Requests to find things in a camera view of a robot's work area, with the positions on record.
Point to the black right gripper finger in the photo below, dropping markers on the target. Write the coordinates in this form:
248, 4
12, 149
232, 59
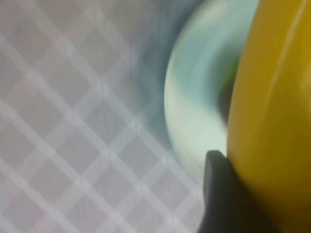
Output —
218, 194

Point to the pale green round plate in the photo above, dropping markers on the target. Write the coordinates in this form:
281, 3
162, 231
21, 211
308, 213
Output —
194, 97

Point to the gray checked tablecloth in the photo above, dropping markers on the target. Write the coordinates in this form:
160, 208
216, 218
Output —
73, 121

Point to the yellow toy banana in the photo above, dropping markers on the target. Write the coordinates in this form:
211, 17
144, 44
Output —
272, 109

